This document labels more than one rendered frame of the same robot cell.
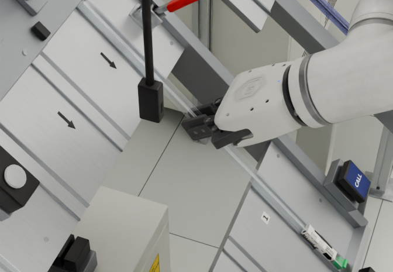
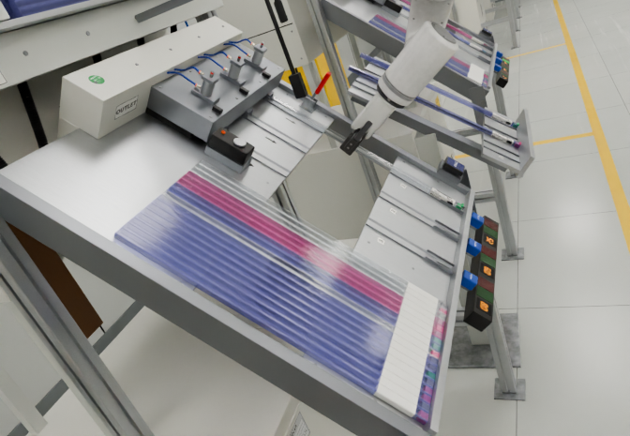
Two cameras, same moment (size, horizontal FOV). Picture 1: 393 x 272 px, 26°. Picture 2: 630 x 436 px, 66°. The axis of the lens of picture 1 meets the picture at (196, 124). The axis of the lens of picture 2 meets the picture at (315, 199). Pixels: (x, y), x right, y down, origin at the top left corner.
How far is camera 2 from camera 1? 0.51 m
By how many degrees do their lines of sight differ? 23
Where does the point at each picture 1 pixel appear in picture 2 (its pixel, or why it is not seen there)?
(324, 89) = (396, 74)
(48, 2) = (247, 83)
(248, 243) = (395, 195)
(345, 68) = (401, 57)
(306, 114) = (393, 95)
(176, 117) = not seen: hidden behind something
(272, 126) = (379, 112)
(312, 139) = not seen: hidden behind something
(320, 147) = not seen: hidden behind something
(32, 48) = (240, 97)
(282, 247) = (418, 198)
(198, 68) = (345, 127)
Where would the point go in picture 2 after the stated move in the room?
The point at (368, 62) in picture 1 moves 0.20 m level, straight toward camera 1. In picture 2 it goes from (410, 47) to (401, 74)
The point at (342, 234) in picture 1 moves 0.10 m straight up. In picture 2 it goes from (458, 197) to (449, 159)
